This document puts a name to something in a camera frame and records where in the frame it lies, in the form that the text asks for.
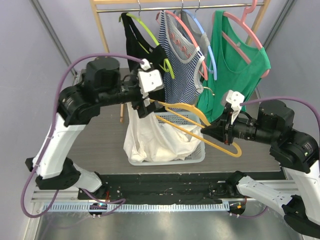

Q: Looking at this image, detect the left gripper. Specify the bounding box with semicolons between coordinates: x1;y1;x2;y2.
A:
98;60;164;118

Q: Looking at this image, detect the yellow plastic hanger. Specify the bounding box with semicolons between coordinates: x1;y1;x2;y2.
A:
156;101;242;158

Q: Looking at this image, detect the lime green hanger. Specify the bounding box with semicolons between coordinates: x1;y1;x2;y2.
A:
118;12;175;78

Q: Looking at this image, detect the black tank top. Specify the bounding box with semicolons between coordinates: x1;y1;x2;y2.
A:
120;12;168;101

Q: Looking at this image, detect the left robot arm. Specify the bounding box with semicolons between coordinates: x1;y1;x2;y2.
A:
25;56;163;200

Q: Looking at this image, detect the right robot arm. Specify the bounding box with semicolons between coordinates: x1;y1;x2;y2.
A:
201;97;320;239

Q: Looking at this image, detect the blue white striped tank top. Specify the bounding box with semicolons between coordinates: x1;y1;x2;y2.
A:
157;10;205;104

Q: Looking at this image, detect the blue plastic hanger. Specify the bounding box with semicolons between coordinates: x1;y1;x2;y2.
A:
180;9;218;81

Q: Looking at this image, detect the pink hanger under striped top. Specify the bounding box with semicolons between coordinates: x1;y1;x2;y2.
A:
164;10;208;81

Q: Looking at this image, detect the green tank top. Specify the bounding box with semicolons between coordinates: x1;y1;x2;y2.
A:
196;10;271;122

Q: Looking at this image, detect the grey tank top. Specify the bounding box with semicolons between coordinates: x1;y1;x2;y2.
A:
180;12;210;57

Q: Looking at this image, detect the pink hanger under green top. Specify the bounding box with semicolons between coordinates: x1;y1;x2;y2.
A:
210;10;271;85

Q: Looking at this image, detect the white plastic laundry basket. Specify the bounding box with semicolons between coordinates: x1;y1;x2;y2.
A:
127;111;206;167

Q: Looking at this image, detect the wooden clothes rack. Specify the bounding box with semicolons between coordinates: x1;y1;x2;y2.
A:
89;0;271;123

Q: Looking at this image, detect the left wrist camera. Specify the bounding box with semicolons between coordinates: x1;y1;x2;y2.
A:
137;58;164;97

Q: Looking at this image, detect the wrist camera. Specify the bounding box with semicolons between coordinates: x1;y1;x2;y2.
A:
137;58;164;97
220;90;245;124

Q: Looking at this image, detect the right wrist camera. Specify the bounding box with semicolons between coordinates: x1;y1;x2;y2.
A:
220;90;245;124

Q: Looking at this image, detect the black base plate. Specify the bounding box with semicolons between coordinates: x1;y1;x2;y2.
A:
77;172;288;205

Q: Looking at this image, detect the white slotted cable duct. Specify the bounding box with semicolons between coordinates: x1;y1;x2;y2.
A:
49;201;230;214

